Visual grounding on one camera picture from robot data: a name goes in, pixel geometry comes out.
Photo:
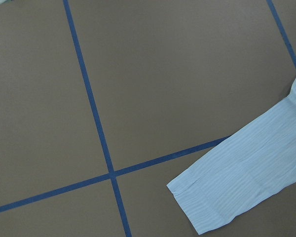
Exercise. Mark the light blue button shirt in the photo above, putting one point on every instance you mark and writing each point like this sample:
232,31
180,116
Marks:
253,164

